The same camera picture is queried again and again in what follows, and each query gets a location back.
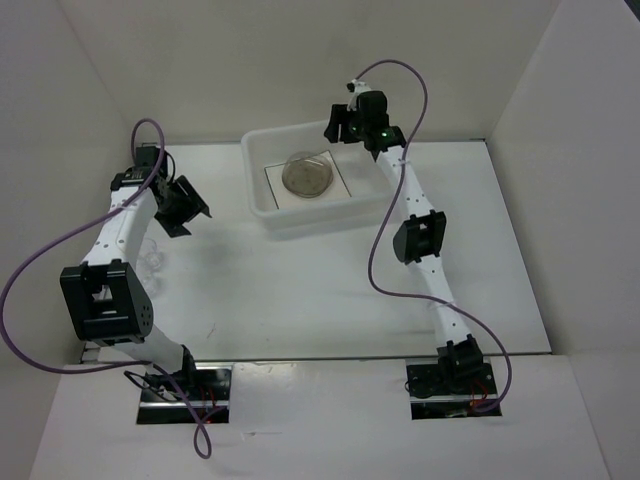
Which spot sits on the clear glass dish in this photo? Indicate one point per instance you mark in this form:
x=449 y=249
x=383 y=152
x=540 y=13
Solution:
x=307 y=162
x=307 y=185

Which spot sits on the translucent white plastic bin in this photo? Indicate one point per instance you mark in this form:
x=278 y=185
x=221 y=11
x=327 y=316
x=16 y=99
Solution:
x=369 y=188

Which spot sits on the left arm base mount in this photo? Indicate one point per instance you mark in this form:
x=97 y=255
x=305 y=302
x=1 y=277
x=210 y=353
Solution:
x=208 y=393

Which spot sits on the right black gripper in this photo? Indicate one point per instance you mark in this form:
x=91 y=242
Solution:
x=338 y=116

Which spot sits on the square white black-rimmed plate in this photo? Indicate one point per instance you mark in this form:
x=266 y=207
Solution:
x=284 y=200

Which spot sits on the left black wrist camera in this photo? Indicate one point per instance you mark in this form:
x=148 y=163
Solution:
x=145 y=158

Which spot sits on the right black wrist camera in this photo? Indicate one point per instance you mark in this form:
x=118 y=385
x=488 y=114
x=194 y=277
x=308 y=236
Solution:
x=365 y=98

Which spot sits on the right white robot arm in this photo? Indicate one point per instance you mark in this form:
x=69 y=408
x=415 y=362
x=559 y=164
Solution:
x=418 y=242

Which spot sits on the small clear glass cup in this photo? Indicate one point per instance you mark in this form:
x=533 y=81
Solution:
x=148 y=265

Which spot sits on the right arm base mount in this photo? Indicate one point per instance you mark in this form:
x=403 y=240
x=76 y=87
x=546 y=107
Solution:
x=431 y=397

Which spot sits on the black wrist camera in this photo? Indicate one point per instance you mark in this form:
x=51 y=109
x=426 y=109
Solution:
x=365 y=98
x=145 y=158

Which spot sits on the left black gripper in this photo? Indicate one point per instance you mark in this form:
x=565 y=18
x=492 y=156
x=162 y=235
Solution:
x=192 y=203

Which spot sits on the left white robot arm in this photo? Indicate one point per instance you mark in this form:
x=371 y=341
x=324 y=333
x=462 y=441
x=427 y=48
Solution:
x=105 y=297

